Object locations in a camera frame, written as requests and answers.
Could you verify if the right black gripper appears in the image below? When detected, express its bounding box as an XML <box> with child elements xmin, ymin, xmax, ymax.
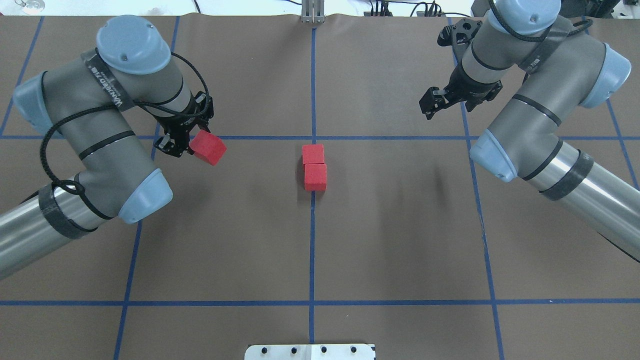
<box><xmin>419</xmin><ymin>64</ymin><xmax>503</xmax><ymax>121</ymax></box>

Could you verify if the white pedestal base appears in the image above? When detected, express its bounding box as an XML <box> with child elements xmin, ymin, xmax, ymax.
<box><xmin>244</xmin><ymin>343</ymin><xmax>377</xmax><ymax>360</ymax></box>

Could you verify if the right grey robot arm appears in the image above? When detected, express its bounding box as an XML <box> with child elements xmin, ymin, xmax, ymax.
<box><xmin>419</xmin><ymin>0</ymin><xmax>640</xmax><ymax>261</ymax></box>

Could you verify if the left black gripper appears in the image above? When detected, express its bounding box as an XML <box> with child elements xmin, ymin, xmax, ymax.
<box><xmin>154</xmin><ymin>92</ymin><xmax>215</xmax><ymax>158</ymax></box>

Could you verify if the red block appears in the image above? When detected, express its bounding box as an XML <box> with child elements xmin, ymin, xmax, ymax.
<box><xmin>302</xmin><ymin>143</ymin><xmax>326</xmax><ymax>166</ymax></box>
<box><xmin>189</xmin><ymin>130</ymin><xmax>227</xmax><ymax>166</ymax></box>

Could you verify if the aluminium frame post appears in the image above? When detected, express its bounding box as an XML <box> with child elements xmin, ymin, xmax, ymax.
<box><xmin>299</xmin><ymin>0</ymin><xmax>326</xmax><ymax>24</ymax></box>

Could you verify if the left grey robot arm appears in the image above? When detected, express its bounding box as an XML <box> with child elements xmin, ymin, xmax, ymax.
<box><xmin>1</xmin><ymin>14</ymin><xmax>214</xmax><ymax>279</ymax></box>

